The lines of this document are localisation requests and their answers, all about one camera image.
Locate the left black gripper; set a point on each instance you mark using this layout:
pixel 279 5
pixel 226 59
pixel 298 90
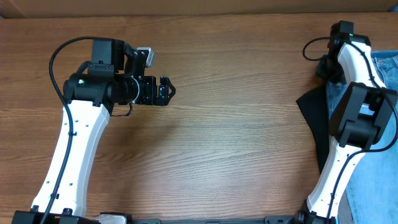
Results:
pixel 149 98

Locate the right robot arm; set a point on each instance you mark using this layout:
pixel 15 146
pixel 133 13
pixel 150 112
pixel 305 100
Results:
pixel 356 124

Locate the light blue jeans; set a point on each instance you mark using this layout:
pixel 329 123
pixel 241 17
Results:
pixel 372 189

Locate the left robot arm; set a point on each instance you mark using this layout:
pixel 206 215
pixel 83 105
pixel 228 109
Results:
pixel 115 75

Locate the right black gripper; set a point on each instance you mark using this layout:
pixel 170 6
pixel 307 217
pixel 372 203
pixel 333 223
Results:
pixel 321 71

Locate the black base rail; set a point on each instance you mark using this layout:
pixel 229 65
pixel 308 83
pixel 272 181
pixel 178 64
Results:
pixel 211 221

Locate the black garment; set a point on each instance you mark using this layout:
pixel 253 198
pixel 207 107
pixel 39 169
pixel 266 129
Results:
pixel 313 107

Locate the cardboard backboard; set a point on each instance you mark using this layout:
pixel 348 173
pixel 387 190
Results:
pixel 87 8

